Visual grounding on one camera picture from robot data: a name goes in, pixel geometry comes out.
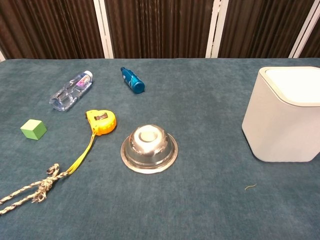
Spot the white plastic trash bin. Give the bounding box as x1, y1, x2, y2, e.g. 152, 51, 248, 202
241, 66, 320, 163

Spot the upturned stainless steel bowl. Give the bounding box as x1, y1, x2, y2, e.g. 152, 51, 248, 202
120, 123, 179, 175

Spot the blue metallic bottle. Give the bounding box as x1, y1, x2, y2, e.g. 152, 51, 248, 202
120, 66, 147, 95

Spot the yellow tape measure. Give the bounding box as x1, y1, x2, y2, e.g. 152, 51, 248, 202
65, 109, 118, 176

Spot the teal velvet tablecloth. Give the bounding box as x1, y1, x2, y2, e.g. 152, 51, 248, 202
0, 57, 320, 240

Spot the dark white-framed screen panel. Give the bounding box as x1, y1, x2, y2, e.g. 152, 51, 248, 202
99, 0, 222, 60
296, 0, 320, 60
212, 0, 318, 60
0, 0, 112, 62

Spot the clear plastic water bottle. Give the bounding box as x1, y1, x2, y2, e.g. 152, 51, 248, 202
48, 70, 94, 112

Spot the green cube block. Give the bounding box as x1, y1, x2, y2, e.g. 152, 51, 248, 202
20, 119, 48, 141

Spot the braided beige knotted rope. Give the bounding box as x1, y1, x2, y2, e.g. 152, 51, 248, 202
0, 163, 68, 216

